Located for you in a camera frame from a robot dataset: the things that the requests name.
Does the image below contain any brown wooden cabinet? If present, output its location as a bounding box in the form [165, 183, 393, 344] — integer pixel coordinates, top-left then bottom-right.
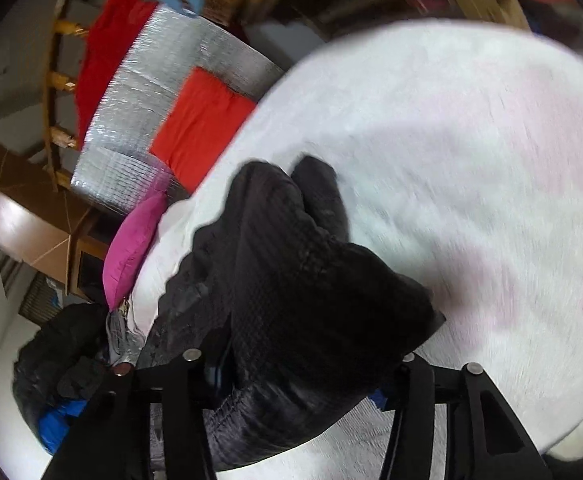
[0, 132, 112, 301]

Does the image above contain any silver foil insulation mat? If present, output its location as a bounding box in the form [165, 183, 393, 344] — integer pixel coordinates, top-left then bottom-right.
[70, 2, 284, 218]

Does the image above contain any blue cloth item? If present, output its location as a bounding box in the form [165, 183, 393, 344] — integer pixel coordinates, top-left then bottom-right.
[38, 400, 89, 456]

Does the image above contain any pink white embossed blanket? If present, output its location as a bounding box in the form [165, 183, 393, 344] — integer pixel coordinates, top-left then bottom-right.
[126, 17, 583, 480]

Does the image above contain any black clothes pile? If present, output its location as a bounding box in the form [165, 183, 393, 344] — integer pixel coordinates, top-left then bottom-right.
[11, 302, 117, 441]

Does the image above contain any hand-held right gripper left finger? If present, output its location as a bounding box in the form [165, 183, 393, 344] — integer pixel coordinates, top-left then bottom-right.
[41, 347, 237, 480]

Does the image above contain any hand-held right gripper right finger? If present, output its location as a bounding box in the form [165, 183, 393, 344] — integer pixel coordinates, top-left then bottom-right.
[369, 352, 555, 480]

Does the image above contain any grey cloth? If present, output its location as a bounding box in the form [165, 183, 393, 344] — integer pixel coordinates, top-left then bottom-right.
[106, 310, 144, 366]

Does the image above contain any red cloth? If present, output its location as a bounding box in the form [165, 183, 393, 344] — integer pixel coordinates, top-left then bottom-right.
[74, 0, 159, 146]

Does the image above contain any red pillow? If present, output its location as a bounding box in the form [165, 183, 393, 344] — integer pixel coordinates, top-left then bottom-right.
[148, 66, 258, 193]

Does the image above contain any black quilted jacket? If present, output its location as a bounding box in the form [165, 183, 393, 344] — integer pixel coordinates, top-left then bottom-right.
[136, 156, 447, 473]

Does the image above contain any magenta pillow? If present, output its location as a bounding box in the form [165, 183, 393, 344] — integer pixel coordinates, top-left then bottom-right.
[102, 190, 168, 311]

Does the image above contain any wooden spindle chair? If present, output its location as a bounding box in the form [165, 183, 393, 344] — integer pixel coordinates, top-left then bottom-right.
[41, 0, 109, 193]

